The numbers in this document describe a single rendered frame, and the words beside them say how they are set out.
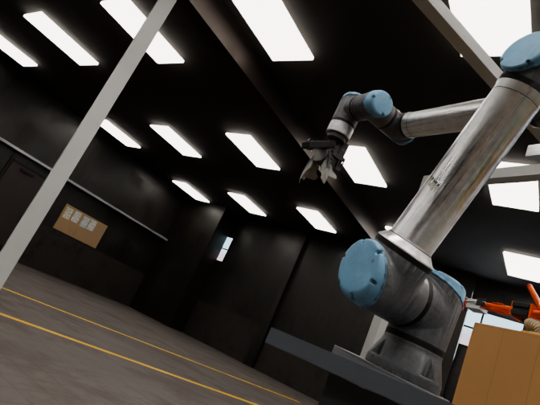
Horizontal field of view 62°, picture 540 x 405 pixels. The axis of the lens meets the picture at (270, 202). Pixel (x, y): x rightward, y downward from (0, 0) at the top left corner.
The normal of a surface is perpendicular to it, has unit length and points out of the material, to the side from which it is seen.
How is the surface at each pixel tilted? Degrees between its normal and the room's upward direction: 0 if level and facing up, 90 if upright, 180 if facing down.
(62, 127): 90
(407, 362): 74
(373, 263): 95
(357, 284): 95
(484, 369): 90
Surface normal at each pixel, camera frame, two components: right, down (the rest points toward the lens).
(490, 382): -0.77, -0.48
